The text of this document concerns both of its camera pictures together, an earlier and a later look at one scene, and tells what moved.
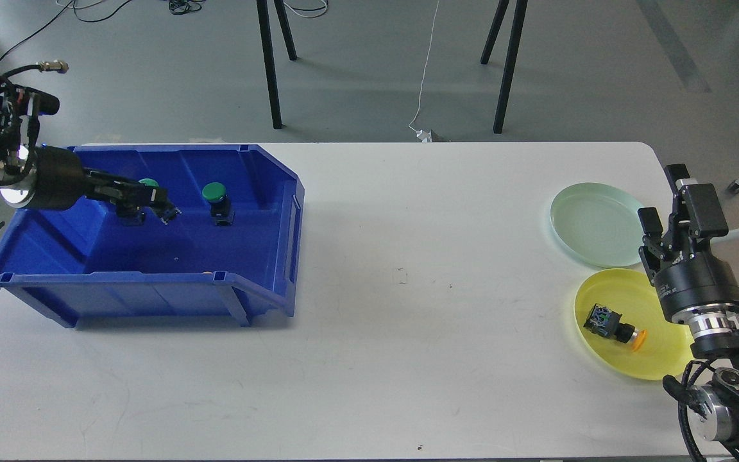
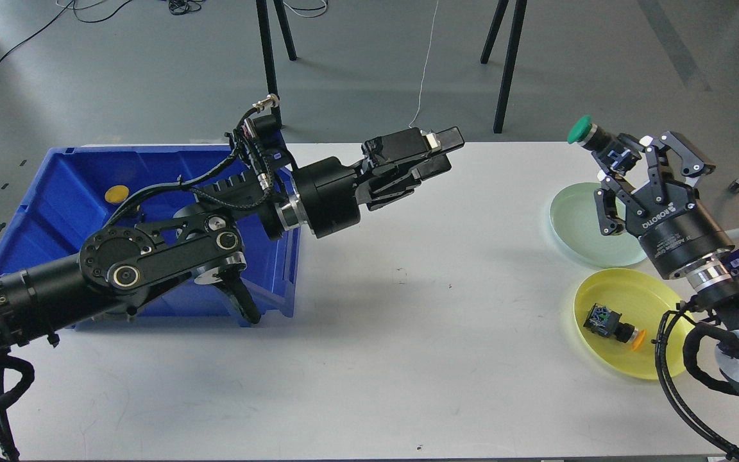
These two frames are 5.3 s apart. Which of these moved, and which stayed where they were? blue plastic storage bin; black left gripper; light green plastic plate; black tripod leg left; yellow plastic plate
Moved: black left gripper
Stayed: light green plastic plate; black tripod leg left; blue plastic storage bin; yellow plastic plate
